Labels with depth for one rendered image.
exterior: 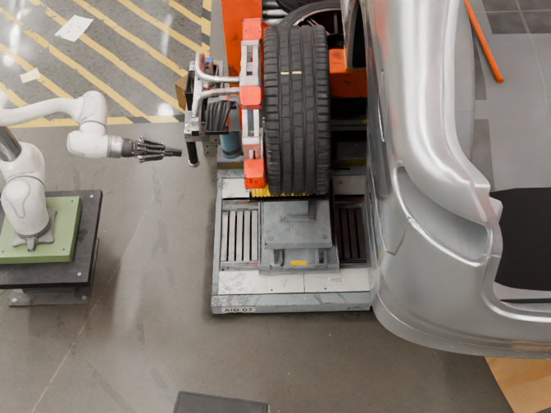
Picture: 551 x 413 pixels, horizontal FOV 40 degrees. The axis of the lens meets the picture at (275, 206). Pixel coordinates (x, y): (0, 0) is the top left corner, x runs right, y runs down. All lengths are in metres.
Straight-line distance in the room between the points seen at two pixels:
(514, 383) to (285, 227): 1.18
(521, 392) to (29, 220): 2.16
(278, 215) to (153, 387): 0.93
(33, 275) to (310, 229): 1.22
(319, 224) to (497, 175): 0.96
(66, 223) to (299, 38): 1.33
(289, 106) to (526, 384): 1.56
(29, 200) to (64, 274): 0.35
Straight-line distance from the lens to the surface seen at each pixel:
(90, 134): 3.02
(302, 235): 3.36
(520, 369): 3.40
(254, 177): 2.71
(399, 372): 3.30
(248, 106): 2.63
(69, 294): 3.59
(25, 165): 3.31
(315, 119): 2.66
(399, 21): 2.08
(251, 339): 3.35
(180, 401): 2.89
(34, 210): 3.23
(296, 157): 2.70
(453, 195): 1.81
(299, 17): 3.97
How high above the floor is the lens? 2.97
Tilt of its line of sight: 53 degrees down
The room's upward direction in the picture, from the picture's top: 2 degrees counter-clockwise
